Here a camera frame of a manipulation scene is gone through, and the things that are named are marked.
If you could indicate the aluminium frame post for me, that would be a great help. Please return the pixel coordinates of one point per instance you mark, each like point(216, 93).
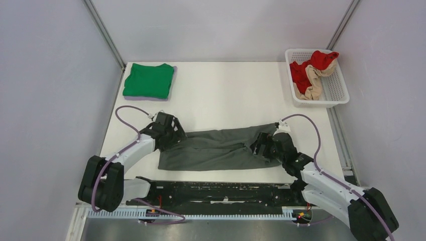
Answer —
point(343, 23)
point(104, 33)

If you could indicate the left aluminium frame post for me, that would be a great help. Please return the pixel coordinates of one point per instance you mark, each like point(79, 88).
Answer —
point(104, 33)

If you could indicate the red t shirt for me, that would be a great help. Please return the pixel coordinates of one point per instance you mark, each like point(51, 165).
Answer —
point(306, 77)

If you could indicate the white plastic basket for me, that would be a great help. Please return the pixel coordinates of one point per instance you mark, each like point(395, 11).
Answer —
point(334, 90)

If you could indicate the folded green t shirt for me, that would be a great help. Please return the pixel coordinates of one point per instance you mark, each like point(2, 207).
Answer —
point(146, 81)

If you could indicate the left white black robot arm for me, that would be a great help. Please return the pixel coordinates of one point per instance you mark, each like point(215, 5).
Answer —
point(103, 184)

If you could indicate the dark grey t shirt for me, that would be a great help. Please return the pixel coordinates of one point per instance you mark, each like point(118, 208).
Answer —
point(212, 150)

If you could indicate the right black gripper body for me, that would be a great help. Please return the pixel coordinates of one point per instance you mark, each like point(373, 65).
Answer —
point(265, 139)

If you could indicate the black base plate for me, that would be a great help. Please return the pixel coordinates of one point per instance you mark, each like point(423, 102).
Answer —
point(221, 198)

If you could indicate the white slotted cable duct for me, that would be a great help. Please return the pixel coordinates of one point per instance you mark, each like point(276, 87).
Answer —
point(146, 214)

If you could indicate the beige t shirt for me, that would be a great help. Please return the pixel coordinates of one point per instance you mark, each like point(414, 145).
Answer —
point(314, 76)

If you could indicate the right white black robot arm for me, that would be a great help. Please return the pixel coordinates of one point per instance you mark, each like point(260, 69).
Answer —
point(365, 212)

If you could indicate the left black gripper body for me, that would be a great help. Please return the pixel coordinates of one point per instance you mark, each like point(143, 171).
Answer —
point(173, 137)

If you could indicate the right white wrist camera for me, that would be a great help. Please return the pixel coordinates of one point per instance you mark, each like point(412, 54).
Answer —
point(282, 127)

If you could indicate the right aluminium frame post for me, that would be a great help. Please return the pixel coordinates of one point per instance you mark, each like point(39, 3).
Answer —
point(343, 23)

